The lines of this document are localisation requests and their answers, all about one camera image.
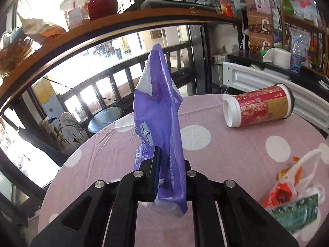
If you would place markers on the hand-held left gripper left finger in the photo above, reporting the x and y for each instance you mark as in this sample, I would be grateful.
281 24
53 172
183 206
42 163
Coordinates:
155 164

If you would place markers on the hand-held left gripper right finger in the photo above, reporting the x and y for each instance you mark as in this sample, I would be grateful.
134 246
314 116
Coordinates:
196 185

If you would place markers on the purple plastic bag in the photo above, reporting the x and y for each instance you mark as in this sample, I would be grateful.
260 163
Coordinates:
159 113

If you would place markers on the white plastic bag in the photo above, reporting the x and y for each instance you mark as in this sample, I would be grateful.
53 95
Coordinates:
293 203

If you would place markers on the pink polka-dot tablecloth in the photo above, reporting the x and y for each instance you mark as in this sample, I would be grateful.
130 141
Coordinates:
231 154

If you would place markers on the black round stool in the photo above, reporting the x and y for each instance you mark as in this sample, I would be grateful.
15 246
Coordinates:
105 119

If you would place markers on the white electric fan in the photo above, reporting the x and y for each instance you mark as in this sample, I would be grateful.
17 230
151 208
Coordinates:
69 136

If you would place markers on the black railing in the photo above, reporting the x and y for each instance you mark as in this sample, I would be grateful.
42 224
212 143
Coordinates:
123 74

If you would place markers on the red cylindrical canister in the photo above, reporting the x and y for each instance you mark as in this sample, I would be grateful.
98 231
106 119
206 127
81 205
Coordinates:
259 106

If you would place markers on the white cabinet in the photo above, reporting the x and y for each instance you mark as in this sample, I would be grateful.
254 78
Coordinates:
257 79

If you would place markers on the toilet paper roll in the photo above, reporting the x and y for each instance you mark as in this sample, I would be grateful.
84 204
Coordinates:
280 58

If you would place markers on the brown printed box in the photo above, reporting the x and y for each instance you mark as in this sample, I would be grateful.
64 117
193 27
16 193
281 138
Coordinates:
259 23
259 43

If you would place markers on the clear water bottle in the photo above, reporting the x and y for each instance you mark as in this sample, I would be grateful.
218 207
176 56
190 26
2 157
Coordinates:
298 54

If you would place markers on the red vase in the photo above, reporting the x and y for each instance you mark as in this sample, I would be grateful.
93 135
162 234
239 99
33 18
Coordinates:
102 5

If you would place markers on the plastic cup with lid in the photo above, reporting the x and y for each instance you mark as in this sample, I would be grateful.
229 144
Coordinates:
75 12

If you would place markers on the red tin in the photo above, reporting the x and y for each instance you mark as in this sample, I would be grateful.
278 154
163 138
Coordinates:
226 6

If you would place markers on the amber glass bowl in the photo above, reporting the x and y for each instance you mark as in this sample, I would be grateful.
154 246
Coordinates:
15 54

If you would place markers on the wooden rack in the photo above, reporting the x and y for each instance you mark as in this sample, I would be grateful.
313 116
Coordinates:
303 23

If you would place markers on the white wall socket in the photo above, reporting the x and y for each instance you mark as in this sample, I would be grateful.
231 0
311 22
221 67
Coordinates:
219 59

